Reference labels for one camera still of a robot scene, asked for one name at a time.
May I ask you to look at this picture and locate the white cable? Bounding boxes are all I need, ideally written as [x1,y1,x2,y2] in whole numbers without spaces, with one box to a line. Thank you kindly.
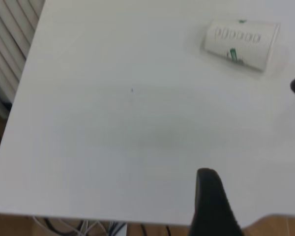
[31,215,103,236]

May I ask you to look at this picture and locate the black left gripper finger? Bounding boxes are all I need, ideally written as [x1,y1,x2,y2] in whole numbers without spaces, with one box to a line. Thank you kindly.
[188,168,244,236]

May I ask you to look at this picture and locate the white paper coffee cup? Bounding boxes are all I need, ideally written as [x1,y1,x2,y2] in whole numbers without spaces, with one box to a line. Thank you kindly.
[201,19,281,73]

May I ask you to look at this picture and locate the black cable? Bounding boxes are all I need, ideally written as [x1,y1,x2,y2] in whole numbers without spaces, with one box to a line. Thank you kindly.
[42,217,73,236]

